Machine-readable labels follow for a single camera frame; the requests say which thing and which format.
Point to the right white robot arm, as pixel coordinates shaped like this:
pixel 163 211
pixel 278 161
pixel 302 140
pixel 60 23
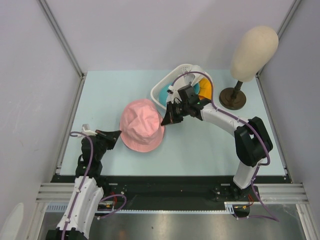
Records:
pixel 252 141

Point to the white cable duct left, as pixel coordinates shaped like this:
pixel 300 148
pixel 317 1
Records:
pixel 60 207

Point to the orange hat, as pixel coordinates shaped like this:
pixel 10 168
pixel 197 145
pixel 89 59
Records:
pixel 205 89

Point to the white cable duct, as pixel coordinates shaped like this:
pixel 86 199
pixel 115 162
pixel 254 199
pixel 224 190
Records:
pixel 60 207
pixel 238 206

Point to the aluminium frame rail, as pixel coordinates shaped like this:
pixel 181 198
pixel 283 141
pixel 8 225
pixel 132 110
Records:
pixel 55 192
pixel 283 193

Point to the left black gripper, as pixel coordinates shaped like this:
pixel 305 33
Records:
pixel 111 137

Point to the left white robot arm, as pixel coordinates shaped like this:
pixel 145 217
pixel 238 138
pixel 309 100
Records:
pixel 89 186

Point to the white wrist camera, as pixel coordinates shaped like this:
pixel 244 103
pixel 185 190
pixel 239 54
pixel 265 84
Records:
pixel 85 129
pixel 171 89

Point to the pink bucket hat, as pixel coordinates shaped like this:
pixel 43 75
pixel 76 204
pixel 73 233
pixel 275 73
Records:
pixel 140 126

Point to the aluminium frame rail right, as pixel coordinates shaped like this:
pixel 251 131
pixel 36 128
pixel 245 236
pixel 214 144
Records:
pixel 283 193

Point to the beige mannequin head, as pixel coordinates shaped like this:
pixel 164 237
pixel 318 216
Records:
pixel 256 48

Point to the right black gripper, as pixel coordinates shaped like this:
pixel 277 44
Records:
pixel 170 118

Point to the white cable duct right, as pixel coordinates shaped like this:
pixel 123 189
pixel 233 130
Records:
pixel 238 206

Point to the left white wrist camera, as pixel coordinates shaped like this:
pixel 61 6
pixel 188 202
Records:
pixel 85 129

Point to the teal hat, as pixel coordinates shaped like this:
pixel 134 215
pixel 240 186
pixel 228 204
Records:
pixel 164 93

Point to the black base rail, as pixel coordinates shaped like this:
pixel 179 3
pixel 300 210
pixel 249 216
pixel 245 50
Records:
pixel 175 193

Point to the white plastic basket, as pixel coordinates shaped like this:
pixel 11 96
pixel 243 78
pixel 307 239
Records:
pixel 175 77

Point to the aluminium frame rail left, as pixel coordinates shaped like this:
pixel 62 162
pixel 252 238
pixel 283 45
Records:
pixel 55 192

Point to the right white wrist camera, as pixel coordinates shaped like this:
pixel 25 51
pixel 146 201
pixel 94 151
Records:
pixel 171 89

